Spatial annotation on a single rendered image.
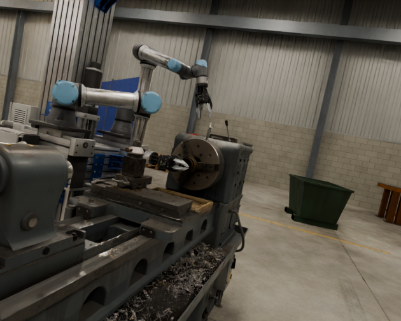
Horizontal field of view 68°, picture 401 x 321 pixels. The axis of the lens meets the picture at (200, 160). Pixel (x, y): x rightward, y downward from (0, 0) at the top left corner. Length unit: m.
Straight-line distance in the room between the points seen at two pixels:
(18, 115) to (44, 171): 1.49
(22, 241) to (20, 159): 0.18
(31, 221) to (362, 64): 12.05
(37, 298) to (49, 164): 0.28
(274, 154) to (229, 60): 4.10
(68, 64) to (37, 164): 1.34
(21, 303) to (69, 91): 1.08
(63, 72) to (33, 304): 1.54
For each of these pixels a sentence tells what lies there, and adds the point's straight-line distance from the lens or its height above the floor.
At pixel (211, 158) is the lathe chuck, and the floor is 1.14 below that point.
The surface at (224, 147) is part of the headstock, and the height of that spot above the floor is 1.21.
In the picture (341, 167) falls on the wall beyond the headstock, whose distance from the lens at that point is 11.78.
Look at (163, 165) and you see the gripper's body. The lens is 1.58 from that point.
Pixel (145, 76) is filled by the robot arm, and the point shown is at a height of 1.60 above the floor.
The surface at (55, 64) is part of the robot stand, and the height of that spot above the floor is 1.51.
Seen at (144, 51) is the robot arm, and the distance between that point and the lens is 2.09.
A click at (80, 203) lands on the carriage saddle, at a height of 0.90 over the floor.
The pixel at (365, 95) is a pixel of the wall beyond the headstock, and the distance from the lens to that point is 12.18.
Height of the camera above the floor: 1.24
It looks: 4 degrees down
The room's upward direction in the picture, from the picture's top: 11 degrees clockwise
